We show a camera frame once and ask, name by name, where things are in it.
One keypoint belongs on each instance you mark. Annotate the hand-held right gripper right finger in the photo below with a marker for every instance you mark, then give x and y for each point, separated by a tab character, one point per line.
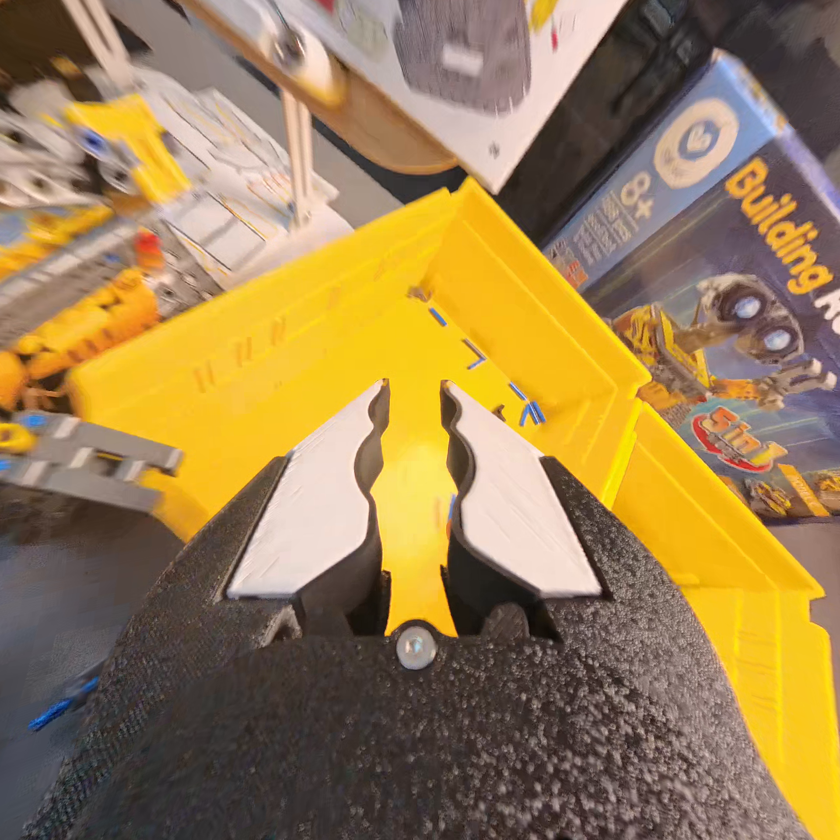
519	525

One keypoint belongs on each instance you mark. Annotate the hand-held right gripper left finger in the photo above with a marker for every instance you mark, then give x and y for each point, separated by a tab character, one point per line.
309	525

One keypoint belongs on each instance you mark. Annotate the yellow parts tray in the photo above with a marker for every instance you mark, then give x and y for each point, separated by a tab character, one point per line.
735	604
394	315

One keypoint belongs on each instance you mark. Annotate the blue toy pin pair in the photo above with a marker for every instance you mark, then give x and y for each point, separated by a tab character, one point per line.
59	709

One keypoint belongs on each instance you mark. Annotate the yellow tracked toy robot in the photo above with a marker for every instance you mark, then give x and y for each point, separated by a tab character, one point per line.
79	315

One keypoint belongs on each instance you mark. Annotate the printed paper sheets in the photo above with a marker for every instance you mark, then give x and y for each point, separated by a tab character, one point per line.
223	223

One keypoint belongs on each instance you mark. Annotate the blue toy set box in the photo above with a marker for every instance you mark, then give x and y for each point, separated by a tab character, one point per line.
735	263

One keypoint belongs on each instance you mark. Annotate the instruction booklet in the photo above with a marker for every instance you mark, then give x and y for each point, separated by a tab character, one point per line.
551	79

